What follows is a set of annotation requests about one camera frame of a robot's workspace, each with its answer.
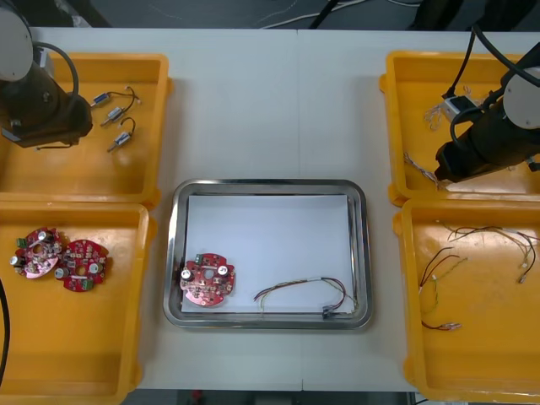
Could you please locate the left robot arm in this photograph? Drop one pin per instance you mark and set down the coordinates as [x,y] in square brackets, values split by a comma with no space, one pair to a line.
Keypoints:
[12,42]

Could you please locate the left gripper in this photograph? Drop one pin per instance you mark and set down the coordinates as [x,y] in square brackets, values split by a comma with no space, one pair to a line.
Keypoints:
[59,122]

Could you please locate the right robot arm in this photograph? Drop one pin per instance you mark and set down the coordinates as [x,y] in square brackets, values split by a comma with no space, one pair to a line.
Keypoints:
[523,97]

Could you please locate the round red circuit board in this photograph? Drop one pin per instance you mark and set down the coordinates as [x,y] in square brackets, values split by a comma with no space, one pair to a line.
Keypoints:
[37,253]
[82,266]
[208,280]

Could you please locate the yellow-orange plastic bin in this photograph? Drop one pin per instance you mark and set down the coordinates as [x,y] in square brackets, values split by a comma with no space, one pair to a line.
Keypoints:
[84,337]
[413,84]
[126,177]
[485,295]

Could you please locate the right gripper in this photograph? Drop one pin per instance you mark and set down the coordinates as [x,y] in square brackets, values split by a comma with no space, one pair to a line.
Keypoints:
[468,156]

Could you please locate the group of metal solenoids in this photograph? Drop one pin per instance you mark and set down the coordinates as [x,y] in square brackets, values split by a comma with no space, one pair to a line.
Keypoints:
[100,100]

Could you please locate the white paper sheet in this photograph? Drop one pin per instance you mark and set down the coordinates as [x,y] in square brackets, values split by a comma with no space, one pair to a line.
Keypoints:
[270,236]

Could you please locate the steel tray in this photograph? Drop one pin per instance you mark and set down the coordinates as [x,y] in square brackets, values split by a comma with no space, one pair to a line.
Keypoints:
[270,322]

